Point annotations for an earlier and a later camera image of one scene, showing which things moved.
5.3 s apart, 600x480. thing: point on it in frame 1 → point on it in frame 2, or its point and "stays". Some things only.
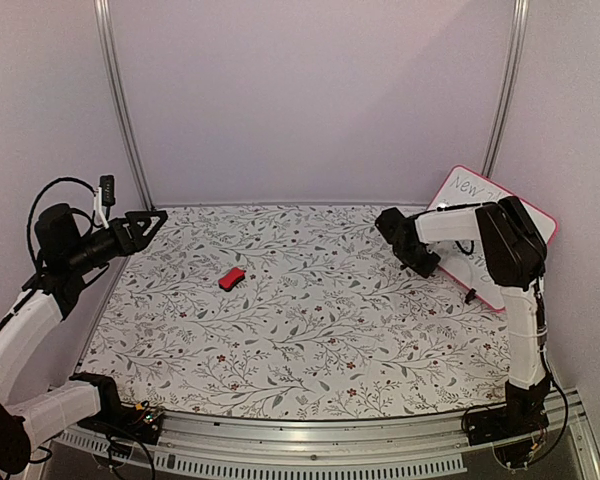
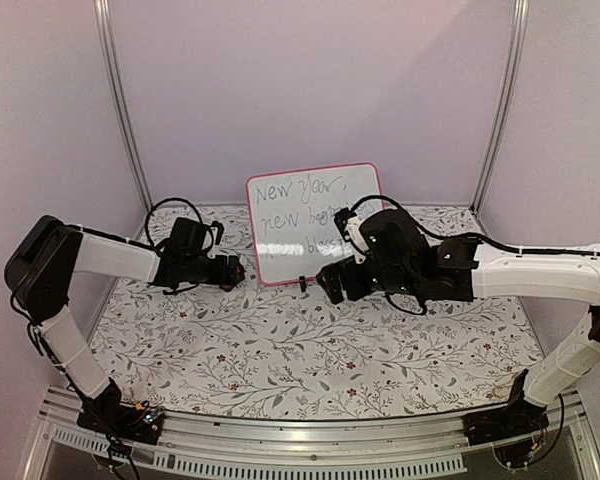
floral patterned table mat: (308, 312) stays
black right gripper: (426, 269) → (330, 274)
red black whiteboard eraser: (234, 276) stays
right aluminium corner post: (520, 10) stays
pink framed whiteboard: (464, 186) → (294, 223)
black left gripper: (136, 243) → (220, 276)
